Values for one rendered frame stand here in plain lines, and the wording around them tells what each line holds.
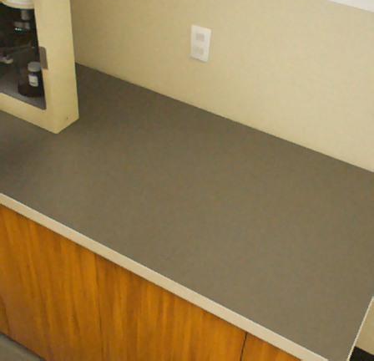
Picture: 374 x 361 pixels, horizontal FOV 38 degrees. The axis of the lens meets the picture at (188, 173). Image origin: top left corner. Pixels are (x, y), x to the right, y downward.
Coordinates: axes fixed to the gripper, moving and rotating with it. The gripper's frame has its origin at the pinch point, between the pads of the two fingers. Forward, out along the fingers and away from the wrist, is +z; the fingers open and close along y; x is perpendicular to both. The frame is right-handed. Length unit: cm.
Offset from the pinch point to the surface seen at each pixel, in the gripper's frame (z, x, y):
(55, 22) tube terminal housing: -2.3, -9.3, -14.0
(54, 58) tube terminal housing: -4.0, 0.8, -14.0
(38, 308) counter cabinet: -33, 78, -24
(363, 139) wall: 37, 18, -98
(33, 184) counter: -28.4, 26.3, -24.8
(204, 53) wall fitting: 36, 7, -42
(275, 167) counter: 18, 26, -78
